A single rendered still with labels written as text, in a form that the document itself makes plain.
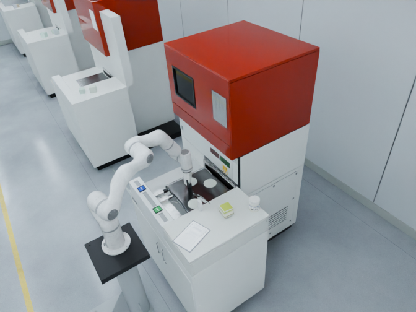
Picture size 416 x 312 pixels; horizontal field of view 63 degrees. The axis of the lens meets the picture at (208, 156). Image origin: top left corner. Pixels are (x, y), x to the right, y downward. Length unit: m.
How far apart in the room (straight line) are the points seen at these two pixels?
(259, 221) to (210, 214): 0.32
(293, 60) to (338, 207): 1.96
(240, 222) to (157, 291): 1.20
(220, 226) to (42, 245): 2.13
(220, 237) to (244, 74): 1.00
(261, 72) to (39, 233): 2.84
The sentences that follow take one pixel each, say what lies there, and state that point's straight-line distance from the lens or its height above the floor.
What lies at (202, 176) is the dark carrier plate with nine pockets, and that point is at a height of 0.90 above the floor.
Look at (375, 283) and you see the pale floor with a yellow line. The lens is 3.36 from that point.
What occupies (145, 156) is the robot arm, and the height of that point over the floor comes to 1.48.
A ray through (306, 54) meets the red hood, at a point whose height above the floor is 1.80.
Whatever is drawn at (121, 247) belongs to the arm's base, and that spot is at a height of 0.87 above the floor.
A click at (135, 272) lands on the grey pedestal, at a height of 0.56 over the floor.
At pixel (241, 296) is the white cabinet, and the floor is 0.20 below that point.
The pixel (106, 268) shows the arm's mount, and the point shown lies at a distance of 2.33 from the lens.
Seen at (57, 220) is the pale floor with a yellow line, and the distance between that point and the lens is 4.04.
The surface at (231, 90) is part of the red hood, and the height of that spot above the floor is 1.75.
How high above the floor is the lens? 2.69
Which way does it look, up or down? 38 degrees down
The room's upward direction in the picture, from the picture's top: 5 degrees counter-clockwise
